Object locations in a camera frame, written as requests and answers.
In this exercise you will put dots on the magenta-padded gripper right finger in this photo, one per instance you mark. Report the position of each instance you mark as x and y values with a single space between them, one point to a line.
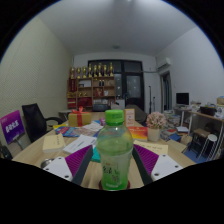
148 160

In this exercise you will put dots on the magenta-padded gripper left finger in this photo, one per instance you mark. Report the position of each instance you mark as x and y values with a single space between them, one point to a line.
77 160

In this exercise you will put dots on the green tea drink bottle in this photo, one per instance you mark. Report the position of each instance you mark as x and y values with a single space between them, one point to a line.
115 150

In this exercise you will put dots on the white printed paper sheet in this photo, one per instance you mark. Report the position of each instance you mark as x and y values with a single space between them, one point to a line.
78 143

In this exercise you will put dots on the blue colourful brochure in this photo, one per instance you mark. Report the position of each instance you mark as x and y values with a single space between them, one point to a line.
71 131

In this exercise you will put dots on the beige book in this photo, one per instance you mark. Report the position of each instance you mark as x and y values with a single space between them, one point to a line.
54 142

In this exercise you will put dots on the orange booklet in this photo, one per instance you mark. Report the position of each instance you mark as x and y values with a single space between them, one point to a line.
138 132

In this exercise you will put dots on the small metal cup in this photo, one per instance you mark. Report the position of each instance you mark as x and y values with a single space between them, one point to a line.
46 163

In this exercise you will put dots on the yellow gift box red ribbon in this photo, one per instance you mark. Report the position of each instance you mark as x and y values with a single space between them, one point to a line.
75 120

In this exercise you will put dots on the potted pink flowers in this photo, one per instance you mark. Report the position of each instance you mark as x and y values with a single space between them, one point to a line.
156 120

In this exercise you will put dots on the stack of books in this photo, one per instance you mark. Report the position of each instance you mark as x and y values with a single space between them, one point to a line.
172 123

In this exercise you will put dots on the small orange card stand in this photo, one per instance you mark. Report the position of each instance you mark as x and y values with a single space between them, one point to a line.
129 117

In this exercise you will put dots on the black office chair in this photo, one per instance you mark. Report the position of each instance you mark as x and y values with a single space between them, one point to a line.
33 120

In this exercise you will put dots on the white round stool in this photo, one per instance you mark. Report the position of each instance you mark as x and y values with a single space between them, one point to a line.
211 138

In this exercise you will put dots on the black computer monitor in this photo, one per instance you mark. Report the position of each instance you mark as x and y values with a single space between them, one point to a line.
182 98

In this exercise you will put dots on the wooden side desk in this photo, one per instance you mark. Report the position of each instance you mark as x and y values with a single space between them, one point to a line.
203 115

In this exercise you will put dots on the wooden shelf unit with trophies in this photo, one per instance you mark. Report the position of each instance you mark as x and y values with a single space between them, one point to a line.
91 90

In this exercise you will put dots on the white wall air conditioner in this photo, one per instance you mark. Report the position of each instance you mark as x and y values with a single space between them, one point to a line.
163 63

